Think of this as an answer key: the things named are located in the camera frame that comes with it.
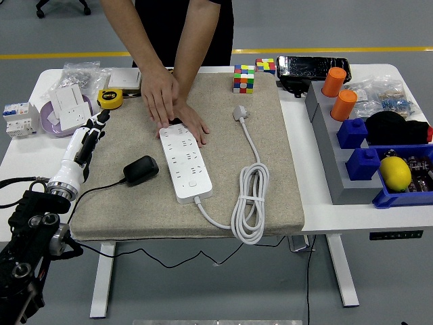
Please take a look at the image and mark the person's right hand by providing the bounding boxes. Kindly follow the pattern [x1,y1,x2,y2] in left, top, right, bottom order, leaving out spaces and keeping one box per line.
[140,67,180,129]

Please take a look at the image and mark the person's left hand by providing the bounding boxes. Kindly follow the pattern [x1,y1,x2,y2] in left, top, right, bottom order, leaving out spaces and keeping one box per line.
[170,101,210,148]

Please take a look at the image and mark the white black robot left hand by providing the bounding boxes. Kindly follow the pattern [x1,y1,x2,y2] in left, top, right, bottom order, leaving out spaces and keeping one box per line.
[49,108,112,191]

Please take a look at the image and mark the black plug cord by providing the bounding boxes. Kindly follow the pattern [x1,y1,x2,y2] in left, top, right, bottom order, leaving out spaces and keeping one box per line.
[67,179,288,270]

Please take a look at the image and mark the white power strip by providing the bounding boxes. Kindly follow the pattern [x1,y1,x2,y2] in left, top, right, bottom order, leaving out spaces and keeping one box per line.
[158,123,214,204]

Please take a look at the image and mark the black plug adapter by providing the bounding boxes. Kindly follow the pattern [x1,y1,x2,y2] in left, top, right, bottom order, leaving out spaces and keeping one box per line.
[122,154,160,187]

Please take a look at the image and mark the purple plate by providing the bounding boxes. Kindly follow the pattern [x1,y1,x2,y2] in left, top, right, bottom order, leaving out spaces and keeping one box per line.
[39,94,94,138]

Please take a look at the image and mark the grey-brown mat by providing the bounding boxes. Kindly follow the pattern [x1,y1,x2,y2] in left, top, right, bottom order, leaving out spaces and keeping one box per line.
[69,71,305,242]

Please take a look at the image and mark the yellow tape measure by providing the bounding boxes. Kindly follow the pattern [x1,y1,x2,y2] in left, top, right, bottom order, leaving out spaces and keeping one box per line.
[96,88,124,111]

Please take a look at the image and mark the white socket back panel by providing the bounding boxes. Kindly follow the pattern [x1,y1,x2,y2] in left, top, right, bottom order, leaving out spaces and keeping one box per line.
[49,84,85,118]

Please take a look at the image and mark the large colourful puzzle cube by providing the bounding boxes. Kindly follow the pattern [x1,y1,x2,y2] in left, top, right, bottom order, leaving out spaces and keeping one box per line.
[232,64,255,95]

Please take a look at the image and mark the white circuit breaker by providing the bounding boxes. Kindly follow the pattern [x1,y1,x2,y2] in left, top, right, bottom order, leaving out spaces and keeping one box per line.
[2,102,41,139]

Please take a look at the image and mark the person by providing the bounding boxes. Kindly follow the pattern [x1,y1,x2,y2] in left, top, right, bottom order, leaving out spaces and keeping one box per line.
[133,0,234,68]

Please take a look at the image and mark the plastic bag of metal parts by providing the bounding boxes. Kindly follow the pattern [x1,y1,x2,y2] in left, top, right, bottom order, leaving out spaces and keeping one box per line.
[60,61,112,98]

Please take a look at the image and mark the white table leg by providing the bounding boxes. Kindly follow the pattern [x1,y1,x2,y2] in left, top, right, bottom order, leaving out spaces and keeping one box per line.
[89,240,116,320]
[326,233,359,308]

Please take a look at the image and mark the black table control panel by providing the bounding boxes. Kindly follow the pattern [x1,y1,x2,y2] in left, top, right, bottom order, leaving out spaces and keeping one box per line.
[368,230,424,241]

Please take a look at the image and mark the small colourful puzzle cube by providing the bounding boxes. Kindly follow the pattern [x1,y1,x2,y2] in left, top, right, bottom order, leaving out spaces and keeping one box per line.
[254,58,275,75]

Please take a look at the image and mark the blue plastic bin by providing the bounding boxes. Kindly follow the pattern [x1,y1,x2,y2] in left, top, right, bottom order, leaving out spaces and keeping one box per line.
[371,144,433,209]

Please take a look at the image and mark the black glossy phone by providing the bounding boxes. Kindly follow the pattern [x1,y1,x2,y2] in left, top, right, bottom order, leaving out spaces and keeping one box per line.
[275,56,352,82]

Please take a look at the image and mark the black office chair base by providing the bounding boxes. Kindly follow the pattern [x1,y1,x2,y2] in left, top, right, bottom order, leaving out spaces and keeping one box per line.
[35,0,91,20]

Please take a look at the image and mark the orange cylinder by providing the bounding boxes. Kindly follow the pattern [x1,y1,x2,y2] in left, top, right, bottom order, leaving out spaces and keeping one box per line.
[321,66,346,98]
[330,89,358,122]

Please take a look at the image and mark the yellow lemon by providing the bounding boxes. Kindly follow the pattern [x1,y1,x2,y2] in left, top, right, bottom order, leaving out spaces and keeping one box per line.
[378,156,413,192]

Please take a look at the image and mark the grey stepped block base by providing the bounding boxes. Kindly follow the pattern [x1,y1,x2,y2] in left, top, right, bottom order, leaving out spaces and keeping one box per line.
[304,81,385,207]

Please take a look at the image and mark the blue square block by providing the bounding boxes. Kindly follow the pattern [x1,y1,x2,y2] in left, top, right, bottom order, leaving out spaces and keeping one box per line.
[344,148,382,181]
[336,117,369,150]

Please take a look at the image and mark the clear bag of small parts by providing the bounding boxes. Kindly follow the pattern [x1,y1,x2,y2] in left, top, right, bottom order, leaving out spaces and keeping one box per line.
[344,81,383,118]

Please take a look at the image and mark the black cloth with red patch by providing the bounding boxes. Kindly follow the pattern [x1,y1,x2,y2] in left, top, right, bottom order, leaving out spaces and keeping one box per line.
[364,110,433,146]

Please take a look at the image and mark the plastic bag of clips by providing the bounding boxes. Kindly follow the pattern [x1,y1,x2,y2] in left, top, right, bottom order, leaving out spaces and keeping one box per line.
[377,76,422,121]

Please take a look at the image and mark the white wall socket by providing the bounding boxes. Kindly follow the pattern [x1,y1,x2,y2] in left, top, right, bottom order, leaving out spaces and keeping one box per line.
[59,103,94,132]

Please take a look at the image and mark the white flat switch plate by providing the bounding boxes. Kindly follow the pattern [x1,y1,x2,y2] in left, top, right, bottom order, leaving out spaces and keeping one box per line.
[107,68,142,90]

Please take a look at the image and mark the white power strip cord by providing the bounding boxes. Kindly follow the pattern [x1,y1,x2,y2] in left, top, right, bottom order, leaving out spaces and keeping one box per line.
[194,104,271,245]

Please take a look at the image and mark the black hanging cable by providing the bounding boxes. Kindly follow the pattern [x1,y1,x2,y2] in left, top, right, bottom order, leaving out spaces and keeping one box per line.
[305,235,318,325]

